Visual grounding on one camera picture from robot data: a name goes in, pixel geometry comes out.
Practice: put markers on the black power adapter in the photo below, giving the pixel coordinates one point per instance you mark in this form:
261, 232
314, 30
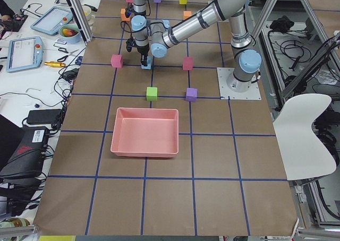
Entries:
46, 116

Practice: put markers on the brass metal cylinder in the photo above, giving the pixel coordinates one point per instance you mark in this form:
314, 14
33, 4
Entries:
55, 64

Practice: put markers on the green foam block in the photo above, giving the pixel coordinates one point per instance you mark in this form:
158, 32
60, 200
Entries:
152, 94

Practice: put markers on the magenta block near left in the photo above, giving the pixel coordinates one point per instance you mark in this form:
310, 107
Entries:
116, 61

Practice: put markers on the green bowl with fruit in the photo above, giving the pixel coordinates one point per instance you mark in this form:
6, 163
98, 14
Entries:
70, 33

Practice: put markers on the magenta foam block far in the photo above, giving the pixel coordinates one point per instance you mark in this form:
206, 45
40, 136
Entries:
187, 64

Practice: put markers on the orange foam block near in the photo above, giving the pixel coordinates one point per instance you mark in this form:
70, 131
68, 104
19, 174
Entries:
123, 18

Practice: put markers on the light blue block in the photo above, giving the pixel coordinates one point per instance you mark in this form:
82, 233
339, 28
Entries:
148, 66

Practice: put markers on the teach pendant lower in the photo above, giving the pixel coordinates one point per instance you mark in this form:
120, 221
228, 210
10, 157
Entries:
24, 54

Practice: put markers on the purple foam block far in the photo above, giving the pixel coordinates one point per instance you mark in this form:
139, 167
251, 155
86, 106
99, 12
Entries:
191, 94

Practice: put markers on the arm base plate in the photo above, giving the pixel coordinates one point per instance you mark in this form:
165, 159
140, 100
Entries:
232, 89

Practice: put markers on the orange foam block far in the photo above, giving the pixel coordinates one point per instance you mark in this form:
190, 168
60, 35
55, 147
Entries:
187, 14

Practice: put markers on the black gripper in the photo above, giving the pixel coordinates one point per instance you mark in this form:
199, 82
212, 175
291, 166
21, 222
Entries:
141, 13
142, 50

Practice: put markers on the black scissors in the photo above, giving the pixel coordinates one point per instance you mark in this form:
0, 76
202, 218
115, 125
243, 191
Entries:
62, 59

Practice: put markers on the teach pendant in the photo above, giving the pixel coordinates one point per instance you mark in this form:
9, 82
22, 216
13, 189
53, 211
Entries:
24, 54
52, 20

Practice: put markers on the white chair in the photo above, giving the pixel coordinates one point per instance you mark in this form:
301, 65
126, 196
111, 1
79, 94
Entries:
303, 154

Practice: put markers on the teach pendant upper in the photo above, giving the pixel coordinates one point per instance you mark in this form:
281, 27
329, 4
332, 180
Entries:
52, 20

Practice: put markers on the orange foam block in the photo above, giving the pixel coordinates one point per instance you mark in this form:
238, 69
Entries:
187, 14
123, 18

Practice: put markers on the pink plastic bin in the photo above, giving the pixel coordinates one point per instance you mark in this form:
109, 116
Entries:
146, 132

